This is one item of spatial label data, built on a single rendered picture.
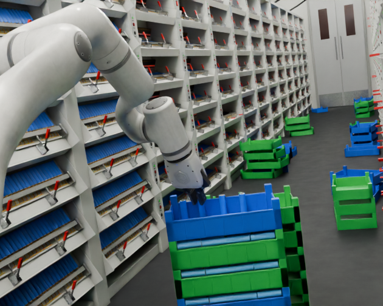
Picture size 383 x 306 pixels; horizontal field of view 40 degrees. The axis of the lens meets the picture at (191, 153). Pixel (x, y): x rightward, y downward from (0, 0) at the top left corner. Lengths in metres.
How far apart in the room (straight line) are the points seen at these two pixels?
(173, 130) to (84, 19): 0.39
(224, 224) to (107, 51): 0.53
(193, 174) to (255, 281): 0.33
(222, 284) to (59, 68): 0.74
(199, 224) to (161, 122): 0.28
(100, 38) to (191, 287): 0.69
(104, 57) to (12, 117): 0.33
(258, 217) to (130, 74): 0.49
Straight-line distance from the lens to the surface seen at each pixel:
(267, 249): 1.40
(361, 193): 2.86
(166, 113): 1.34
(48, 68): 0.97
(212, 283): 1.43
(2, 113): 0.93
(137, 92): 1.25
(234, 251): 1.40
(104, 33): 1.16
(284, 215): 1.69
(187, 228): 1.38
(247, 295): 1.45
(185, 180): 1.45
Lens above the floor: 0.89
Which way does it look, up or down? 8 degrees down
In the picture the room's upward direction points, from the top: 8 degrees counter-clockwise
